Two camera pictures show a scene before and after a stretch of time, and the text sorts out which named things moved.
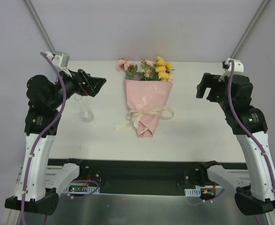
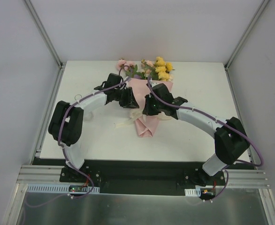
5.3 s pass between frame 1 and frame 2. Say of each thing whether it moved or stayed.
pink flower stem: stayed
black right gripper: moved
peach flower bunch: stayed
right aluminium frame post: stayed
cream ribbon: moved
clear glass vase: stayed
